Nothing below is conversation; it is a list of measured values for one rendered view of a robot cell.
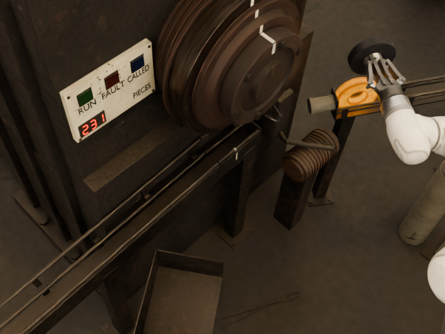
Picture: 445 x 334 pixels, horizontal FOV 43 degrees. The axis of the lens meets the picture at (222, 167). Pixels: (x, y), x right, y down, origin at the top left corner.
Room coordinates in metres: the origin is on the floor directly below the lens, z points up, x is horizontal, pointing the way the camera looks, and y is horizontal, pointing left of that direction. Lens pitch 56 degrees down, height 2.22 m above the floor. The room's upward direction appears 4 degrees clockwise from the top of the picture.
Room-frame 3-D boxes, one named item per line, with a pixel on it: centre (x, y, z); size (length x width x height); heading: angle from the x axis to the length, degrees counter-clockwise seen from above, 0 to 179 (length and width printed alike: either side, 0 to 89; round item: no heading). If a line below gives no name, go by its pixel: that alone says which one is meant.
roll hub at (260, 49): (1.03, -0.09, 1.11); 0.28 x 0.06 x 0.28; 139
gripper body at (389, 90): (1.20, -0.50, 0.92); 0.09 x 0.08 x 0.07; 14
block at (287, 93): (1.28, -0.16, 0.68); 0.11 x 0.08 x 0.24; 49
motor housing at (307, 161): (1.25, -0.34, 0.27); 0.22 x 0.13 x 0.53; 139
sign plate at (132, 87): (0.91, 0.29, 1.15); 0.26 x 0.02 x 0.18; 139
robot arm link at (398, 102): (1.13, -0.52, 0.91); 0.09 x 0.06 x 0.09; 104
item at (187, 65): (1.09, -0.02, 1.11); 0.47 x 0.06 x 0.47; 139
